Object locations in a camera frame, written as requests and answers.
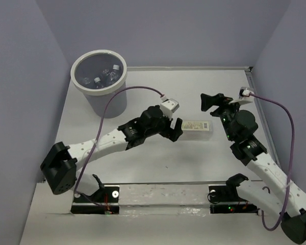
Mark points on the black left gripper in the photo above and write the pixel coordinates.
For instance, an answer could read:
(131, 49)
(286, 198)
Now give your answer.
(172, 134)

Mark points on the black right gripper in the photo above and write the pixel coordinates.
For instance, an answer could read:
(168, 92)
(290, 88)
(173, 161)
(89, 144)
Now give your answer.
(219, 99)

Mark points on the clear bottle cream label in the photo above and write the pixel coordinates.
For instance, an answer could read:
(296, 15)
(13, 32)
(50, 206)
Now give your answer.
(197, 130)

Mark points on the clear crushed bottle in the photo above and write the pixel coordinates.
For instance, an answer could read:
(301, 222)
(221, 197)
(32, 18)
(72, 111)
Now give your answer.
(114, 74)

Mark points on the clear unlabelled bottle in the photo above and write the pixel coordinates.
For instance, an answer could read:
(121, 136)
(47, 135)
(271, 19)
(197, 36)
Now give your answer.
(99, 83)

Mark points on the blue label bottle front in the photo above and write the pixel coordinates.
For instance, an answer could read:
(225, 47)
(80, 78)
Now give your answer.
(104, 74)

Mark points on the blue label bottle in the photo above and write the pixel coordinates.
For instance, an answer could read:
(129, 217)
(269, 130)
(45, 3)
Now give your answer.
(104, 74)
(86, 81)

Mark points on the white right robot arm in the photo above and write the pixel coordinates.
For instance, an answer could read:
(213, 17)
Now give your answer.
(286, 202)

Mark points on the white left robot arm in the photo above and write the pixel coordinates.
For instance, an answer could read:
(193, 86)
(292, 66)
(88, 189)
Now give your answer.
(64, 165)

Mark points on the white round plastic bin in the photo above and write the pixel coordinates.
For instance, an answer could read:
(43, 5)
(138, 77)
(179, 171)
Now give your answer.
(110, 101)

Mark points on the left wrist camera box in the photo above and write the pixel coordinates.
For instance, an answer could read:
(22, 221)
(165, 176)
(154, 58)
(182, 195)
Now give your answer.
(168, 107)

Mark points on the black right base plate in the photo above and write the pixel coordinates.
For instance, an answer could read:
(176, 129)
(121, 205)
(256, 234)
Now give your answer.
(224, 200)

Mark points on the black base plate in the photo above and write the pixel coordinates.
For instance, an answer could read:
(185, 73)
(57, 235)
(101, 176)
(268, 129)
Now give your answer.
(106, 203)
(224, 200)

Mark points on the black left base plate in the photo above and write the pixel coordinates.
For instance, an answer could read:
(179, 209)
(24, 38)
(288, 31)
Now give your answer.
(106, 203)

